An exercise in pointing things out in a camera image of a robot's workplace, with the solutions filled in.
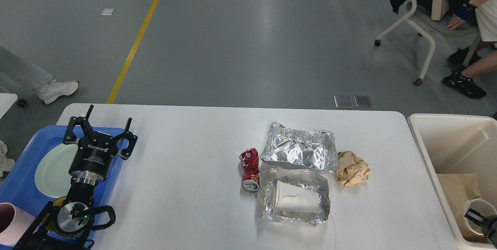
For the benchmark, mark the pink ribbed cup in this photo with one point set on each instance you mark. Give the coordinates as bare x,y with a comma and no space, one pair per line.
13,223

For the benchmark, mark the crushed red soda can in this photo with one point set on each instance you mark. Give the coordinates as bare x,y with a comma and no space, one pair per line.
250,164

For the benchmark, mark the grey white office chair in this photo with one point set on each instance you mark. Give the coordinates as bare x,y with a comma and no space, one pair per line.
424,22

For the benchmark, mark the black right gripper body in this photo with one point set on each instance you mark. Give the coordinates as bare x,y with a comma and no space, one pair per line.
490,229

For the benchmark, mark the white paper scrap on floor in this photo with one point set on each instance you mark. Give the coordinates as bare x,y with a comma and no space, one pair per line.
108,11

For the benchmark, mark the white paper cup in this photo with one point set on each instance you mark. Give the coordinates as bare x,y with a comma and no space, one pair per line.
291,198
481,207

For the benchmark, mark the brown paper ball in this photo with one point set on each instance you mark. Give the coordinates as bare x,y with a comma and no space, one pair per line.
351,169

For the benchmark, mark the blue plastic tray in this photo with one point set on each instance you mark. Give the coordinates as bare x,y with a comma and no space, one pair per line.
19,188

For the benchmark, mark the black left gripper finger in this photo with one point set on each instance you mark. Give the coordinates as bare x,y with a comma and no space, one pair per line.
123,144
89,135

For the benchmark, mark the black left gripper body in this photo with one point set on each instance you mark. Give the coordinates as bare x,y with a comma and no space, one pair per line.
93,159

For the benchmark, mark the grey floor plate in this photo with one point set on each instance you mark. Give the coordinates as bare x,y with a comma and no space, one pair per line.
363,101
343,102

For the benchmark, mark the aluminium foil tray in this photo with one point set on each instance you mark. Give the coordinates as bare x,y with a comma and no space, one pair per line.
304,178

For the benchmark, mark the beige plastic bin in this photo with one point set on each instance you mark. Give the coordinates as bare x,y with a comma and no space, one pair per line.
458,144

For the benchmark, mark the crumpled aluminium foil sheet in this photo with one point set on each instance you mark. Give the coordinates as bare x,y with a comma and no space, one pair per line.
310,149

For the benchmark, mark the light green plate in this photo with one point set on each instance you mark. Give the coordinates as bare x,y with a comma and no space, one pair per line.
52,176

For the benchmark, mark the white chair at left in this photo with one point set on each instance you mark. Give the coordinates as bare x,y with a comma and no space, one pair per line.
9,99

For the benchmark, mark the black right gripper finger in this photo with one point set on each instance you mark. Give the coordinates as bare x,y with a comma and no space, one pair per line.
476,218

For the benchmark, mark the person legs black sneakers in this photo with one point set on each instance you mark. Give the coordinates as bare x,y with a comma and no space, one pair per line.
471,65

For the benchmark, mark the white paper cup lying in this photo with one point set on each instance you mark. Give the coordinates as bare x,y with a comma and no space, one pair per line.
291,198

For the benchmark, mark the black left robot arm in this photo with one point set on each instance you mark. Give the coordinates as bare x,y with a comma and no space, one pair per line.
68,227

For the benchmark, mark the teal mug yellow inside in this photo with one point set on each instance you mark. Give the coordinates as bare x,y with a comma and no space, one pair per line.
60,202

